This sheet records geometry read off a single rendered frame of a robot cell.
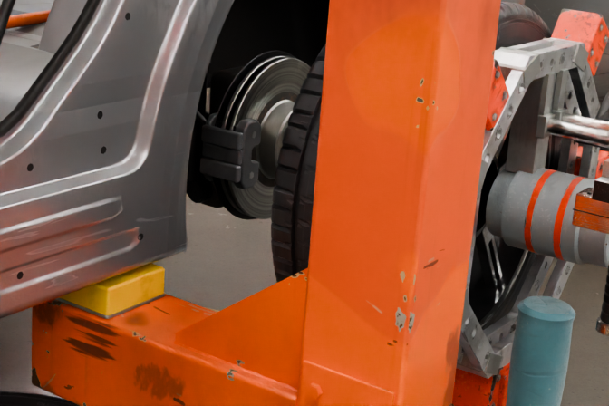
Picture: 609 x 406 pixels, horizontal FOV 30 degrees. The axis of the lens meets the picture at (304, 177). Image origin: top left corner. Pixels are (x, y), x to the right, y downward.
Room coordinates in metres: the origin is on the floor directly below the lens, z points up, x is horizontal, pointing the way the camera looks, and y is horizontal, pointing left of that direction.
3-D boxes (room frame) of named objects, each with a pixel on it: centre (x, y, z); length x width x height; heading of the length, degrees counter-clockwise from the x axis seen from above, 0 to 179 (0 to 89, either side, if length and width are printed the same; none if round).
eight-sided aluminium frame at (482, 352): (1.83, -0.36, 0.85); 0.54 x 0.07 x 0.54; 147
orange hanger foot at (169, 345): (1.61, 0.16, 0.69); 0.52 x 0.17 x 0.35; 57
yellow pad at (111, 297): (1.71, 0.30, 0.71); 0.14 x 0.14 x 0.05; 57
